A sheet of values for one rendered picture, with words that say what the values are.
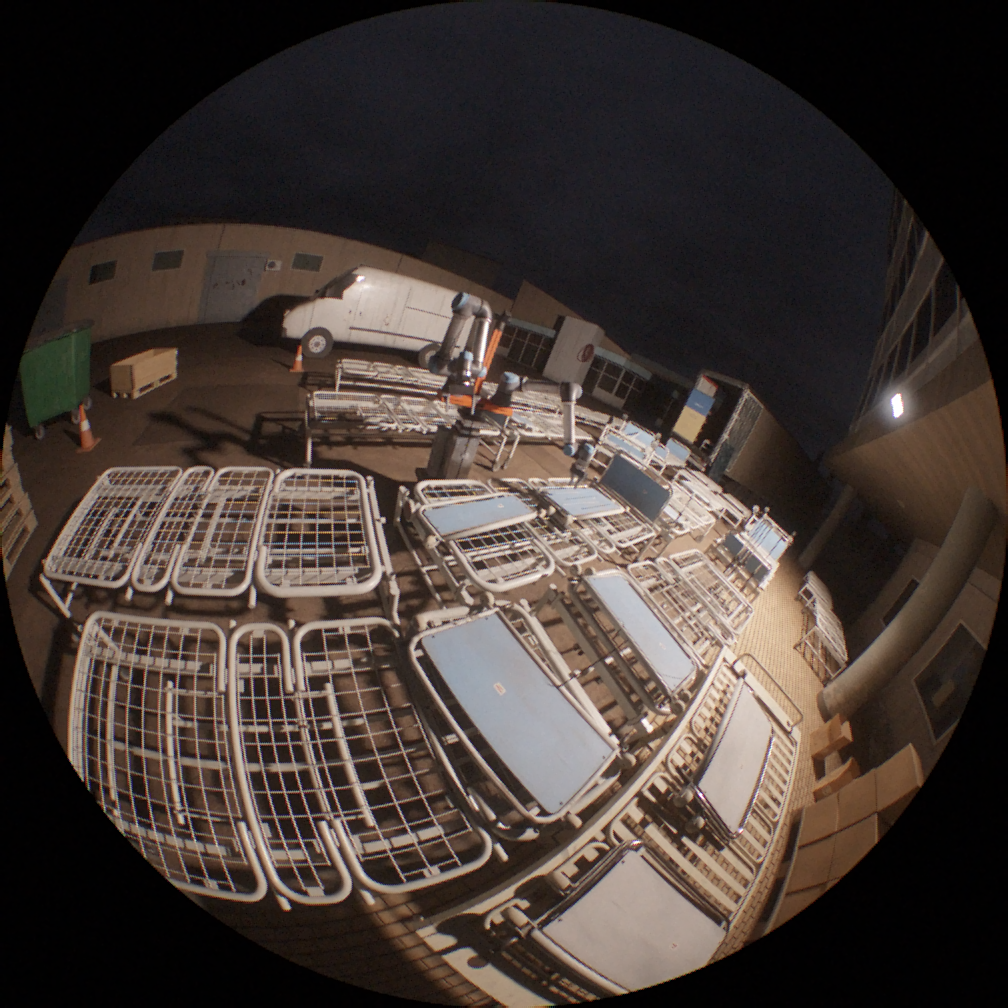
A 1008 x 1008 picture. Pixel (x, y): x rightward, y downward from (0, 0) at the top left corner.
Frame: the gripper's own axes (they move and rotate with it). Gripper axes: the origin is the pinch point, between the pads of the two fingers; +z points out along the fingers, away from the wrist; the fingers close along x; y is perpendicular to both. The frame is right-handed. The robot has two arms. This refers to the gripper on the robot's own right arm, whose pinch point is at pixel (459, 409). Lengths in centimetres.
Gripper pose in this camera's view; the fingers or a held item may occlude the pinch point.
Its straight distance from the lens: 157.7
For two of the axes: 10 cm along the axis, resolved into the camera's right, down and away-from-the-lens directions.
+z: -1.0, 9.8, 1.8
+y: -3.2, -2.1, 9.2
